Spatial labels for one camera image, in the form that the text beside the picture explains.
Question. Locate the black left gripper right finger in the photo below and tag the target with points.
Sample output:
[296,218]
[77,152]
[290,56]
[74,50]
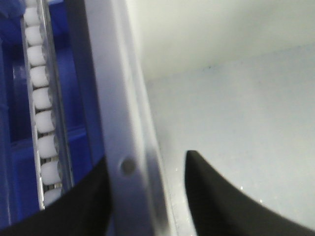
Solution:
[220,209]

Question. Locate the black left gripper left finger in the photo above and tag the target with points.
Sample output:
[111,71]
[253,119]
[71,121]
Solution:
[85,210]

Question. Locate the white plastic tote bin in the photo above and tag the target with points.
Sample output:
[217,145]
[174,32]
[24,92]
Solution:
[231,79]

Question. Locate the blue bin left shelf two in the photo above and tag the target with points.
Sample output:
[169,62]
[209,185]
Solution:
[18,190]

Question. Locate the left white roller track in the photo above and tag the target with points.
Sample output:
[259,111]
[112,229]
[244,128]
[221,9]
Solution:
[53,169]

